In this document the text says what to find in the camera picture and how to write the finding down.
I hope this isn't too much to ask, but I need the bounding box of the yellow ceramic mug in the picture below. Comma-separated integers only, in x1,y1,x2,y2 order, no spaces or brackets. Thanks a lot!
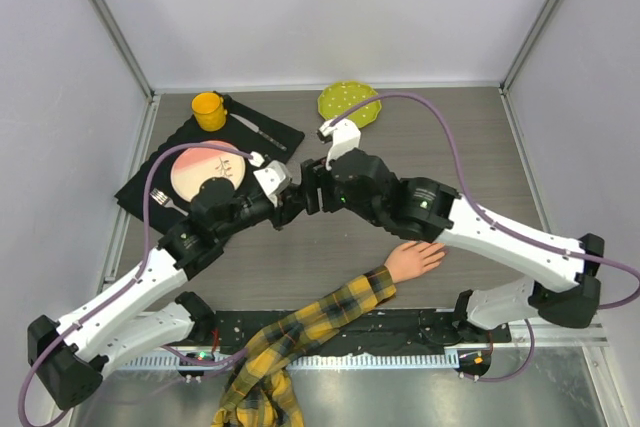
191,92,227,132

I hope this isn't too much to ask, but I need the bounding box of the table knife with dark handle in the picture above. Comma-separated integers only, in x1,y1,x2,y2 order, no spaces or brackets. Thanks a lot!
231,113,287,152

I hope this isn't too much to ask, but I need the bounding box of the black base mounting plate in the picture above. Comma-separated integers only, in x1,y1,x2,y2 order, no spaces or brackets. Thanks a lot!
184,309,512,357

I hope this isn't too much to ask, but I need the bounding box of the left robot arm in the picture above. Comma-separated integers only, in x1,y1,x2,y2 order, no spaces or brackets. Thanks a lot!
27,178,305,410

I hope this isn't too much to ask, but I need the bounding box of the slotted cable duct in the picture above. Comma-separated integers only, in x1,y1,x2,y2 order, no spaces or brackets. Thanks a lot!
120,350,459,371

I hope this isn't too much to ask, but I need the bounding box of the yellow plaid shirt sleeve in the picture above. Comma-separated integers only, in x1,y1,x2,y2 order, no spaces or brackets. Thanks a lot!
212,266,396,426

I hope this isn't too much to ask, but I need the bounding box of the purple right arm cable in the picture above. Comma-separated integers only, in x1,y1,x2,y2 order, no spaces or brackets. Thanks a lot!
329,91,640,383

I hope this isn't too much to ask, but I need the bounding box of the pink and cream plate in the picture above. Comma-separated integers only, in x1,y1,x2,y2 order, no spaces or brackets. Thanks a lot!
170,141,246,202

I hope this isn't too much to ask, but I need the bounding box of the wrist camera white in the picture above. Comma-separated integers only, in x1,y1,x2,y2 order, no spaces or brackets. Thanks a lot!
317,118,361,170
253,160,292,207

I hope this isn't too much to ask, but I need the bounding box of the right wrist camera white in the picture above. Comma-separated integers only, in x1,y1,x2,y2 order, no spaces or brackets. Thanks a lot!
317,118,361,170

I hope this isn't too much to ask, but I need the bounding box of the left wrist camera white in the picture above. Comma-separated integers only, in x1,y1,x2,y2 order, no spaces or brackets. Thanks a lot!
253,160,292,207

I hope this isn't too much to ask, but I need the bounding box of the mannequin hand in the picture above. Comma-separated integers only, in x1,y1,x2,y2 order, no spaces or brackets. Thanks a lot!
384,241,447,283

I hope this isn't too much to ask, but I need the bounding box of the silver fork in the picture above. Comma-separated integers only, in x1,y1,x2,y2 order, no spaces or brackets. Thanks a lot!
150,188,189,216

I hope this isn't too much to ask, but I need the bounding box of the black cloth placemat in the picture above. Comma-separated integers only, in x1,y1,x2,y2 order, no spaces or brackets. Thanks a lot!
131,94,305,235

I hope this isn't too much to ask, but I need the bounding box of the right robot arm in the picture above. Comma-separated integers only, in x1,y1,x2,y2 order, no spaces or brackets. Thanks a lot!
300,149,604,342

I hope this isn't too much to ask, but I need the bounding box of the green polka dot dish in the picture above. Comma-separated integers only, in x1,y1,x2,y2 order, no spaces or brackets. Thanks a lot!
317,80,382,129

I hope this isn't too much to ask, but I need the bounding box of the aluminium frame rail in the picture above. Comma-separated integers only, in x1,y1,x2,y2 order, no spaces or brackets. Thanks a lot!
47,86,161,427

